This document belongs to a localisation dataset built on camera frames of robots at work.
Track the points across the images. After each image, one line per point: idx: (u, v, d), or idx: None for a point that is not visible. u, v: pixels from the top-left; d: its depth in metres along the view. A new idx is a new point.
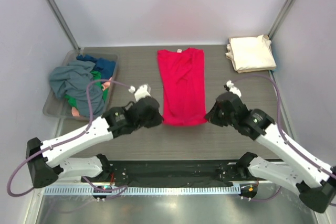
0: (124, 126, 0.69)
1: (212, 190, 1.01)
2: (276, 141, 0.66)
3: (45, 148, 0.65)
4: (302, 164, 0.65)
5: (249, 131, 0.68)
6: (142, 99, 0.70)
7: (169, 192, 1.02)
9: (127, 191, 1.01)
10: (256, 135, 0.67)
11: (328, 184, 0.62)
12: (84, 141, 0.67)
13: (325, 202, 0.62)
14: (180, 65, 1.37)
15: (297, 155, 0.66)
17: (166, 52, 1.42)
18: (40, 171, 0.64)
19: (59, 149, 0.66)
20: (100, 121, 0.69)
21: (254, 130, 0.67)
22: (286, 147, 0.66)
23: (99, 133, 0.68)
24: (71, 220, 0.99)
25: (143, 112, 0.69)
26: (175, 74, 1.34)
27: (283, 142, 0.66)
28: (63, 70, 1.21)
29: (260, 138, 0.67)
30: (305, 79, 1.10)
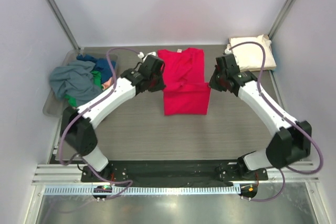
0: (143, 81, 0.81)
1: (212, 190, 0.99)
2: (252, 93, 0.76)
3: (84, 110, 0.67)
4: (268, 113, 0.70)
5: (232, 85, 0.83)
6: (150, 57, 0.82)
7: (169, 192, 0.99)
9: (126, 191, 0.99)
10: (238, 89, 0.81)
11: (287, 131, 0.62)
12: (115, 98, 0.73)
13: (281, 149, 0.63)
14: (181, 65, 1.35)
15: (266, 103, 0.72)
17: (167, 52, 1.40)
18: (87, 129, 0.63)
19: (96, 109, 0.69)
20: (122, 81, 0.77)
21: (237, 84, 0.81)
22: (260, 98, 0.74)
23: (125, 89, 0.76)
24: (72, 219, 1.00)
25: (153, 67, 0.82)
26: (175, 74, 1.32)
27: (258, 94, 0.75)
28: (63, 70, 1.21)
29: (240, 91, 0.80)
30: (305, 79, 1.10)
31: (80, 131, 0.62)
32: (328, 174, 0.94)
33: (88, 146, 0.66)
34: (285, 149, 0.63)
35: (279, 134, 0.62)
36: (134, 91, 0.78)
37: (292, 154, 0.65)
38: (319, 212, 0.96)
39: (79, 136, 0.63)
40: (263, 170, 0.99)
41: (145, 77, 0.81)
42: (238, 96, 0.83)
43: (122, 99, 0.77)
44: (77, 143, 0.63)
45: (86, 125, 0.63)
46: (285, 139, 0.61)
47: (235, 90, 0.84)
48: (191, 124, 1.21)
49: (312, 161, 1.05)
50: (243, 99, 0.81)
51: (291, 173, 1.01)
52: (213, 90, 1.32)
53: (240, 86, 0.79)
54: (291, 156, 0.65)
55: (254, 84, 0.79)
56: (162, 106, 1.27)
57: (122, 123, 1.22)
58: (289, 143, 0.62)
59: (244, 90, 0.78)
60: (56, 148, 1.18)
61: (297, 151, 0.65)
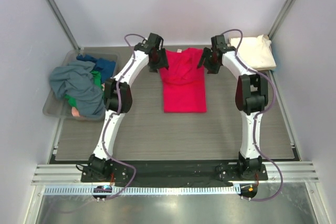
0: (152, 50, 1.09)
1: (212, 190, 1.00)
2: (230, 56, 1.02)
3: (120, 77, 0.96)
4: (239, 67, 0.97)
5: (218, 56, 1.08)
6: (152, 33, 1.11)
7: (169, 192, 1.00)
9: (126, 191, 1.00)
10: (222, 57, 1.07)
11: (247, 76, 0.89)
12: (137, 65, 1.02)
13: (244, 89, 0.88)
14: (181, 64, 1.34)
15: (239, 62, 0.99)
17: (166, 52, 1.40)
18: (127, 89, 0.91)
19: (128, 75, 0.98)
20: (138, 52, 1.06)
21: (221, 54, 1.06)
22: (235, 60, 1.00)
23: (142, 59, 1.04)
24: (72, 219, 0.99)
25: (155, 41, 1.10)
26: (175, 74, 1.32)
27: (234, 57, 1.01)
28: (63, 70, 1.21)
29: (223, 59, 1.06)
30: (304, 79, 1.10)
31: (124, 91, 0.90)
32: (327, 174, 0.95)
33: (127, 103, 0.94)
34: (245, 89, 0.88)
35: (240, 77, 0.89)
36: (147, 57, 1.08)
37: (252, 97, 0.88)
38: (318, 212, 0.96)
39: (124, 94, 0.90)
40: (263, 170, 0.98)
41: (154, 48, 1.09)
42: (223, 64, 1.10)
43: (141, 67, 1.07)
44: (123, 100, 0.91)
45: (125, 87, 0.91)
46: (244, 80, 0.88)
47: (220, 60, 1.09)
48: (190, 124, 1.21)
49: (312, 161, 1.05)
50: (226, 64, 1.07)
51: (291, 173, 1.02)
52: (213, 90, 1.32)
53: (222, 54, 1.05)
54: (251, 97, 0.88)
55: (232, 51, 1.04)
56: (162, 106, 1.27)
57: (122, 123, 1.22)
58: (248, 85, 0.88)
59: (225, 55, 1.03)
60: (55, 148, 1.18)
61: (256, 96, 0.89)
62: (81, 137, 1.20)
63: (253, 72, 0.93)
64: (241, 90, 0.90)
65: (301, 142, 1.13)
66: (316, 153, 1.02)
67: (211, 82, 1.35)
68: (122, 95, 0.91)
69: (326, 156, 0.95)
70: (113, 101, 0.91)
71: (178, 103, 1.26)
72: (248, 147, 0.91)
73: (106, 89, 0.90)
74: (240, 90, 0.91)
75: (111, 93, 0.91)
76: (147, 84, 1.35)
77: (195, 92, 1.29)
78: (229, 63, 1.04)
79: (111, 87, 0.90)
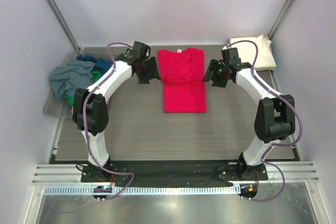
0: (136, 62, 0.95)
1: (212, 190, 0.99)
2: (246, 75, 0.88)
3: (95, 87, 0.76)
4: (257, 88, 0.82)
5: (231, 73, 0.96)
6: (136, 42, 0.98)
7: (169, 192, 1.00)
9: (126, 191, 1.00)
10: (235, 76, 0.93)
11: (271, 101, 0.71)
12: (118, 75, 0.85)
13: (265, 116, 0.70)
14: (181, 64, 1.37)
15: (256, 82, 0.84)
17: (166, 53, 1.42)
18: (102, 104, 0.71)
19: (104, 86, 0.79)
20: (120, 62, 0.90)
21: (235, 72, 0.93)
22: (253, 79, 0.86)
23: (124, 68, 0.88)
24: (71, 220, 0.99)
25: (142, 51, 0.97)
26: (175, 74, 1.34)
27: (251, 76, 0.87)
28: (63, 70, 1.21)
29: (237, 76, 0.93)
30: (304, 79, 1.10)
31: (96, 105, 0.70)
32: (327, 174, 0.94)
33: (101, 120, 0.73)
34: (268, 116, 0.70)
35: (262, 101, 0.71)
36: (130, 70, 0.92)
37: (275, 125, 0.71)
38: (319, 212, 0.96)
39: (96, 109, 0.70)
40: (263, 170, 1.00)
41: (138, 59, 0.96)
42: (237, 83, 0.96)
43: (122, 78, 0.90)
44: (95, 117, 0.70)
45: (100, 99, 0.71)
46: (268, 105, 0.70)
47: (233, 78, 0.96)
48: (191, 124, 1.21)
49: (312, 161, 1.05)
50: (241, 84, 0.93)
51: (291, 174, 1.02)
52: (213, 90, 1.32)
53: (237, 72, 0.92)
54: (274, 126, 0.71)
55: (248, 69, 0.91)
56: (162, 106, 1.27)
57: (122, 123, 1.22)
58: (272, 112, 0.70)
59: (240, 74, 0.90)
60: (55, 148, 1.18)
61: (280, 124, 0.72)
62: (82, 137, 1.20)
63: (275, 93, 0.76)
64: (261, 115, 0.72)
65: (301, 142, 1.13)
66: (316, 153, 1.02)
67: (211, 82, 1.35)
68: (93, 110, 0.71)
69: (327, 156, 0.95)
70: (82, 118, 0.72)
71: (178, 103, 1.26)
72: (255, 159, 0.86)
73: (77, 104, 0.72)
74: (259, 115, 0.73)
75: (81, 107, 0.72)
76: (147, 84, 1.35)
77: (195, 93, 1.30)
78: (244, 82, 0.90)
79: (82, 100, 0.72)
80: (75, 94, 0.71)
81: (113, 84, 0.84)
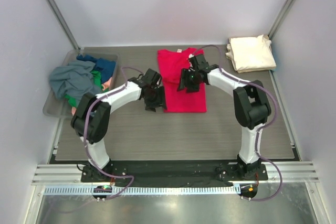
0: (146, 87, 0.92)
1: (212, 190, 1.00)
2: (216, 74, 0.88)
3: (103, 96, 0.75)
4: (229, 82, 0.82)
5: (202, 77, 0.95)
6: (151, 70, 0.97)
7: (169, 191, 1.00)
9: (126, 191, 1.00)
10: (207, 78, 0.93)
11: (242, 88, 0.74)
12: (127, 92, 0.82)
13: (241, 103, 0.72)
14: (181, 64, 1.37)
15: (227, 77, 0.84)
17: (166, 53, 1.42)
18: (105, 113, 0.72)
19: (113, 98, 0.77)
20: (133, 83, 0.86)
21: (206, 74, 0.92)
22: (223, 76, 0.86)
23: (135, 87, 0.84)
24: (71, 220, 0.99)
25: (153, 78, 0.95)
26: (174, 73, 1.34)
27: (220, 74, 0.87)
28: (63, 70, 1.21)
29: (209, 78, 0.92)
30: (304, 79, 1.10)
31: (101, 112, 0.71)
32: (327, 174, 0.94)
33: (101, 131, 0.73)
34: (244, 103, 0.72)
35: (234, 91, 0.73)
36: (139, 93, 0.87)
37: (254, 109, 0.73)
38: (319, 212, 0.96)
39: (98, 116, 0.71)
40: (263, 170, 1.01)
41: (148, 85, 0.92)
42: (211, 85, 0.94)
43: (131, 97, 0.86)
44: (96, 124, 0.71)
45: (105, 107, 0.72)
46: (241, 93, 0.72)
47: (206, 81, 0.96)
48: (191, 124, 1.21)
49: (312, 161, 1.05)
50: (214, 84, 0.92)
51: (291, 173, 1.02)
52: (213, 90, 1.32)
53: (207, 74, 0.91)
54: (253, 110, 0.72)
55: (216, 70, 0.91)
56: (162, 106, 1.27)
57: (122, 123, 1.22)
58: (246, 96, 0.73)
59: (210, 75, 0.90)
60: (55, 148, 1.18)
61: (258, 107, 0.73)
62: None
63: (246, 81, 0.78)
64: (238, 104, 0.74)
65: (301, 142, 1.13)
66: (316, 153, 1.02)
67: None
68: (96, 117, 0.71)
69: (327, 156, 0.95)
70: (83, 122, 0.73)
71: (178, 103, 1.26)
72: (250, 154, 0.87)
73: (82, 106, 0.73)
74: (237, 104, 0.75)
75: (84, 112, 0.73)
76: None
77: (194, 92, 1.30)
78: (218, 83, 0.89)
79: (87, 104, 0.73)
80: (84, 97, 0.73)
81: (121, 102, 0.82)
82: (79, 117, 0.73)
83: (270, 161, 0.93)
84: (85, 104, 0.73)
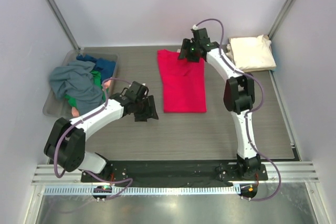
0: (130, 104, 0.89)
1: (212, 190, 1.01)
2: (215, 56, 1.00)
3: (78, 121, 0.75)
4: (224, 68, 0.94)
5: (202, 53, 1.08)
6: (135, 82, 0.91)
7: (169, 192, 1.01)
9: (127, 191, 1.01)
10: (206, 55, 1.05)
11: (234, 80, 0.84)
12: (105, 115, 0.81)
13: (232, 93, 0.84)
14: (180, 65, 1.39)
15: (224, 62, 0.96)
17: (166, 53, 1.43)
18: (79, 140, 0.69)
19: (89, 121, 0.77)
20: (113, 100, 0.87)
21: (205, 52, 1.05)
22: (220, 60, 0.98)
23: (115, 108, 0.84)
24: (71, 220, 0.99)
25: (138, 92, 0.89)
26: (174, 73, 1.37)
27: (219, 57, 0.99)
28: (63, 70, 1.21)
29: (207, 56, 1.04)
30: (305, 78, 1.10)
31: (73, 144, 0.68)
32: (327, 174, 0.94)
33: (75, 159, 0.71)
34: (233, 92, 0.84)
35: (229, 81, 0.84)
36: (122, 110, 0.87)
37: (240, 97, 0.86)
38: (319, 212, 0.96)
39: (71, 146, 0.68)
40: (263, 170, 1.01)
41: (133, 102, 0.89)
42: (207, 61, 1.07)
43: (113, 118, 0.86)
44: (67, 154, 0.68)
45: (78, 136, 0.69)
46: (233, 84, 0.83)
47: (204, 56, 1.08)
48: (191, 124, 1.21)
49: (312, 161, 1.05)
50: (210, 62, 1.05)
51: (291, 174, 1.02)
52: (213, 90, 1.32)
53: (207, 51, 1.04)
54: (239, 99, 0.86)
55: (216, 50, 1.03)
56: (161, 106, 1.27)
57: (122, 123, 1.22)
58: (236, 87, 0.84)
59: (209, 54, 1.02)
60: None
61: (244, 96, 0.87)
62: None
63: (240, 73, 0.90)
64: (229, 93, 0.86)
65: (301, 142, 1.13)
66: (316, 153, 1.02)
67: (211, 82, 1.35)
68: (69, 145, 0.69)
69: (327, 156, 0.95)
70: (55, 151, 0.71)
71: (178, 103, 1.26)
72: (244, 147, 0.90)
73: (55, 132, 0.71)
74: (228, 93, 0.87)
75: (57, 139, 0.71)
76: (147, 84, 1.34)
77: (193, 92, 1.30)
78: (213, 62, 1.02)
79: (60, 130, 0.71)
80: (56, 123, 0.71)
81: (100, 124, 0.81)
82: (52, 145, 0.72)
83: (270, 162, 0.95)
84: (58, 131, 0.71)
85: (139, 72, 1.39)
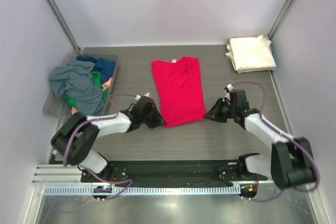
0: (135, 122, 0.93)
1: (212, 191, 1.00)
2: (255, 119, 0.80)
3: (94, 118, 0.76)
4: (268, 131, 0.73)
5: (239, 120, 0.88)
6: (142, 99, 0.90)
7: (169, 192, 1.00)
9: (126, 191, 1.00)
10: (243, 122, 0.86)
11: (283, 145, 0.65)
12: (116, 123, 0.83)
13: (283, 162, 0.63)
14: (177, 75, 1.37)
15: (266, 126, 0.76)
17: (160, 64, 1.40)
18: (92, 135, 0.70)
19: (101, 122, 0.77)
20: (122, 115, 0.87)
21: (242, 118, 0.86)
22: (262, 123, 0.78)
23: (124, 119, 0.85)
24: (72, 219, 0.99)
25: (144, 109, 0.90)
26: (171, 85, 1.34)
27: (260, 120, 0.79)
28: (63, 70, 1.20)
29: (245, 123, 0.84)
30: (305, 79, 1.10)
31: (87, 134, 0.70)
32: (327, 175, 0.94)
33: (81, 153, 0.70)
34: (283, 162, 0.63)
35: (274, 146, 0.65)
36: (127, 126, 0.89)
37: (296, 173, 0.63)
38: (319, 212, 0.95)
39: (84, 137, 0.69)
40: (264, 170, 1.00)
41: (138, 119, 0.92)
42: (246, 128, 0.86)
43: (119, 128, 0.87)
44: (77, 145, 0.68)
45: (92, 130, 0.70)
46: (281, 150, 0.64)
47: (242, 124, 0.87)
48: (191, 124, 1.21)
49: None
50: (250, 128, 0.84)
51: None
52: (213, 90, 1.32)
53: (244, 116, 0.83)
54: (295, 175, 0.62)
55: (255, 114, 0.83)
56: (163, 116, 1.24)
57: None
58: (287, 155, 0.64)
59: (248, 118, 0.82)
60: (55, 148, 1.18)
61: (301, 171, 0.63)
62: None
63: (289, 136, 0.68)
64: (275, 162, 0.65)
65: None
66: (316, 153, 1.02)
67: (211, 82, 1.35)
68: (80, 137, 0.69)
69: (326, 156, 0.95)
70: (64, 142, 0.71)
71: (177, 114, 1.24)
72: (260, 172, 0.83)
73: (70, 124, 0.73)
74: (273, 161, 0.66)
75: (70, 130, 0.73)
76: (147, 92, 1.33)
77: (192, 102, 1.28)
78: (254, 128, 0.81)
79: (76, 123, 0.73)
80: (74, 115, 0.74)
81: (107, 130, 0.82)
82: (63, 135, 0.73)
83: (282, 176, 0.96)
84: (73, 122, 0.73)
85: (138, 73, 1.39)
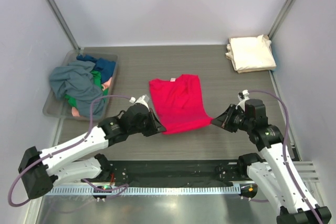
0: (119, 135, 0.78)
1: (212, 190, 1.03)
2: (276, 158, 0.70)
3: (46, 155, 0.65)
4: (289, 187, 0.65)
5: (256, 140, 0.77)
6: (131, 107, 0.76)
7: (169, 192, 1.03)
9: (127, 191, 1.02)
10: (262, 145, 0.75)
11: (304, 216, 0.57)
12: (85, 148, 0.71)
13: None
14: (177, 95, 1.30)
15: (289, 174, 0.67)
17: (159, 83, 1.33)
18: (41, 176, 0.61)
19: (59, 157, 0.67)
20: (97, 131, 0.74)
21: (262, 140, 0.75)
22: (284, 168, 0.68)
23: (96, 141, 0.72)
24: (72, 220, 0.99)
25: (133, 119, 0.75)
26: (171, 106, 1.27)
27: (282, 162, 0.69)
28: (63, 70, 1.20)
29: (263, 150, 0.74)
30: (305, 79, 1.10)
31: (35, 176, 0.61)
32: (327, 174, 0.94)
33: (41, 190, 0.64)
34: None
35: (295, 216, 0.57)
36: (106, 143, 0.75)
37: None
38: None
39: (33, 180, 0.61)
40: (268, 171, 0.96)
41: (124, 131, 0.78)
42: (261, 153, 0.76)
43: (93, 149, 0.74)
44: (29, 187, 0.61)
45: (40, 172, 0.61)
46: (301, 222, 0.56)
47: (259, 146, 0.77)
48: None
49: (312, 162, 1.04)
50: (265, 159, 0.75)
51: None
52: (213, 90, 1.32)
53: (265, 146, 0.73)
54: None
55: (280, 145, 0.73)
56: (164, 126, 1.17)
57: None
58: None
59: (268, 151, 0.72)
60: None
61: None
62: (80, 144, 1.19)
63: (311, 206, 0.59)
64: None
65: (301, 143, 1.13)
66: (316, 153, 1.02)
67: (211, 82, 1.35)
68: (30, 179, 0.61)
69: (326, 156, 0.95)
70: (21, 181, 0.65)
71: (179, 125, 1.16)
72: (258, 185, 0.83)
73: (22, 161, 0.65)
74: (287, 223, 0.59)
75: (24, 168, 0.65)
76: (147, 92, 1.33)
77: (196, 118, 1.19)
78: (270, 162, 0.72)
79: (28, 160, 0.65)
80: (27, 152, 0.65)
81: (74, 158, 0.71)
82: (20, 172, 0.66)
83: None
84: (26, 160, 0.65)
85: (138, 73, 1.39)
